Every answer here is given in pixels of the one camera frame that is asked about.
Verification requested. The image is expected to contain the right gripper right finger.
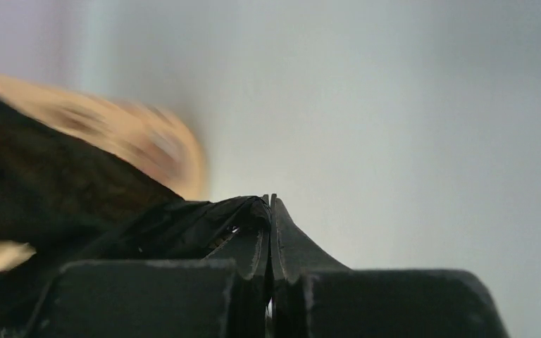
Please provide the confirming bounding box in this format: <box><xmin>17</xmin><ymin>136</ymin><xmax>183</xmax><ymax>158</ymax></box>
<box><xmin>270</xmin><ymin>195</ymin><xmax>508</xmax><ymax>337</ymax></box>

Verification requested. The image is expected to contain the yellow plastic trash bin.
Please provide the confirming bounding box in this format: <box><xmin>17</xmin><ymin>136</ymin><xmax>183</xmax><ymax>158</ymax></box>
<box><xmin>0</xmin><ymin>75</ymin><xmax>206</xmax><ymax>272</ymax></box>

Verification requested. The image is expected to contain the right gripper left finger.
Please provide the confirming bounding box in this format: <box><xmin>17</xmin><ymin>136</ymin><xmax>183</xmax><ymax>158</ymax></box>
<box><xmin>27</xmin><ymin>196</ymin><xmax>270</xmax><ymax>337</ymax></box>

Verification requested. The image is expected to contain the black plastic trash bag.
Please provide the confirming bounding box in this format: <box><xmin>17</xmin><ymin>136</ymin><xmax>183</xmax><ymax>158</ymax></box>
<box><xmin>0</xmin><ymin>99</ymin><xmax>267</xmax><ymax>337</ymax></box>

